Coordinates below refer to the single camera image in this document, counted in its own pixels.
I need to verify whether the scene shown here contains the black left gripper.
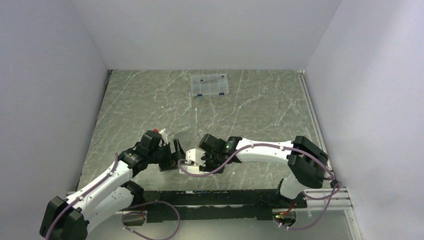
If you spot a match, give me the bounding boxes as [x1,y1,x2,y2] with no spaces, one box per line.
[147,138,186,172]

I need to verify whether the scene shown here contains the white remote control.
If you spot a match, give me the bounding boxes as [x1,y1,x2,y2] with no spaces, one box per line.
[179,165,201,176]

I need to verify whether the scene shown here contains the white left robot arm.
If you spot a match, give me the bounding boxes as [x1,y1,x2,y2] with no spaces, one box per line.
[39,130,186,240]

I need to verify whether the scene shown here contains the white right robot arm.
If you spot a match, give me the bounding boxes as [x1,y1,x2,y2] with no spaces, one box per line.
[199,134,328,208]

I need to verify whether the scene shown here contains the clear plastic organizer box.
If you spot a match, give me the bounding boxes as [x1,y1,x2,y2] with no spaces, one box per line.
[190,73,230,98]

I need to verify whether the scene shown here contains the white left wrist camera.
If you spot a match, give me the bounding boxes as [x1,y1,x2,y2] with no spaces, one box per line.
[153,128,171,144]

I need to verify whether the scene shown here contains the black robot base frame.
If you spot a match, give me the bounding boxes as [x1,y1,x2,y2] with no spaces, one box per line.
[122,181,307,223]

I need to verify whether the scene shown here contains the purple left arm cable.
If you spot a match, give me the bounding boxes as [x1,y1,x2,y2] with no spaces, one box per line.
[44,152,182,240]

